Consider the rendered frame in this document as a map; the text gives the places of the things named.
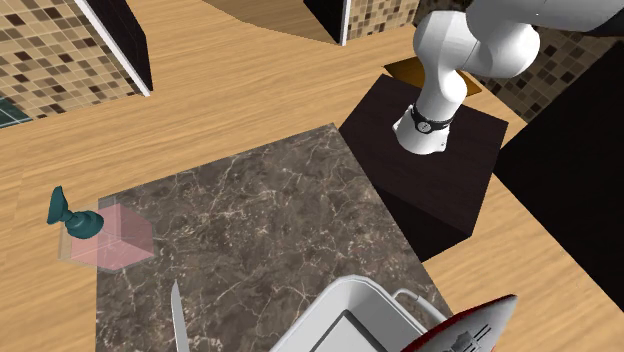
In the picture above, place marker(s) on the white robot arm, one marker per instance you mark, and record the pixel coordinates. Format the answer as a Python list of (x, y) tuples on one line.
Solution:
[(443, 58)]

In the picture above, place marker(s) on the large black cabinet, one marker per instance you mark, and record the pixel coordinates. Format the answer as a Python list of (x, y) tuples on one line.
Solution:
[(570, 166)]

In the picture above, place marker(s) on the dark panel with white edge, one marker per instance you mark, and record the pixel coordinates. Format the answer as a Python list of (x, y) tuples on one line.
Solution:
[(326, 17)]

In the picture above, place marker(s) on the dark cabinet with white edge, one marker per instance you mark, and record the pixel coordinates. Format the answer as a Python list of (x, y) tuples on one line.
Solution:
[(122, 34)]

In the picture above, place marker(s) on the white rectangular tray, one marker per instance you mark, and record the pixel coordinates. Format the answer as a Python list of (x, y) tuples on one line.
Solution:
[(351, 312)]

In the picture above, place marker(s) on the teal vase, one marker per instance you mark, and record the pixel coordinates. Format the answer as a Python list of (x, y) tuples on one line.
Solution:
[(78, 222)]

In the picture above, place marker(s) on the red and silver iron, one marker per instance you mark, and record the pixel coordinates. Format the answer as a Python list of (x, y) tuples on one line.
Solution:
[(468, 326)]

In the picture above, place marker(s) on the dark robot stand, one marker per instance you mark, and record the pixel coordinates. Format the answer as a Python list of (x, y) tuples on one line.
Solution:
[(429, 180)]

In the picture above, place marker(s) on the silver knife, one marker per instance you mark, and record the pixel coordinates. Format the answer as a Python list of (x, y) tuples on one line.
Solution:
[(179, 322)]

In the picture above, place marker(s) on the translucent pink box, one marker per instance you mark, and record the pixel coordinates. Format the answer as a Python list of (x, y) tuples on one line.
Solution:
[(122, 239)]

